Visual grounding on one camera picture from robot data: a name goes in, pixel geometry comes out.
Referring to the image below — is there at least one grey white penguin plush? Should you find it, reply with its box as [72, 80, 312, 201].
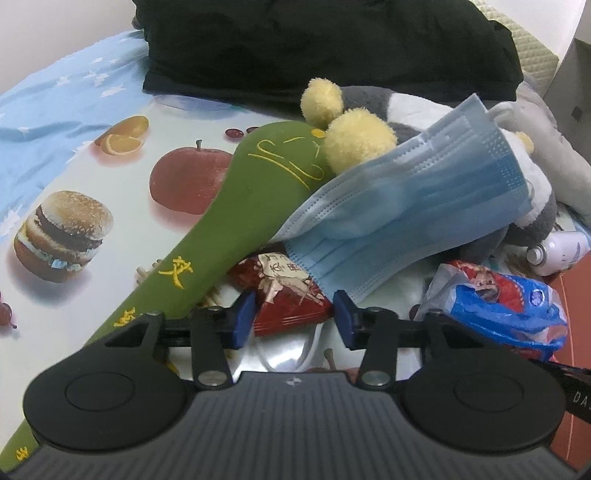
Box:
[300, 78, 559, 260]

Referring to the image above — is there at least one red snack packet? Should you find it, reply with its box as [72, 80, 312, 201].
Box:
[227, 251, 334, 337]

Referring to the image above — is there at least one blue red snack bag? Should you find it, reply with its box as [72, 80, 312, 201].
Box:
[413, 261, 568, 363]

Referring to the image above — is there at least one green plush stick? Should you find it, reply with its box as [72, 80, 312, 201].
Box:
[0, 121, 335, 463]

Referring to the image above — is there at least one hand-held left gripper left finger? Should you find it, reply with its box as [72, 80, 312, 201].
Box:
[99, 291, 257, 391]

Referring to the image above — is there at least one black clothing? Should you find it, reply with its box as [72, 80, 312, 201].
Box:
[131, 0, 525, 105]

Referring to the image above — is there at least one blue face mask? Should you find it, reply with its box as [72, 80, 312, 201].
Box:
[272, 92, 536, 304]

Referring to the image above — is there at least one beige quilted cushion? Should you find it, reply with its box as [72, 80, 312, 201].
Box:
[475, 0, 561, 85]

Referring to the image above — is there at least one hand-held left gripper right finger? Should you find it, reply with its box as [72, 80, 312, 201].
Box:
[332, 290, 467, 389]

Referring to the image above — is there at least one food print mat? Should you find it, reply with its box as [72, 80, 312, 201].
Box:
[0, 95, 444, 376]

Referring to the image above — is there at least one white lotion bottle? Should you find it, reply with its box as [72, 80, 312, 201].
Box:
[526, 230, 591, 278]

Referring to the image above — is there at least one light blue bed sheet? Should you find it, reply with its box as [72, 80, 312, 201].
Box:
[0, 30, 158, 241]

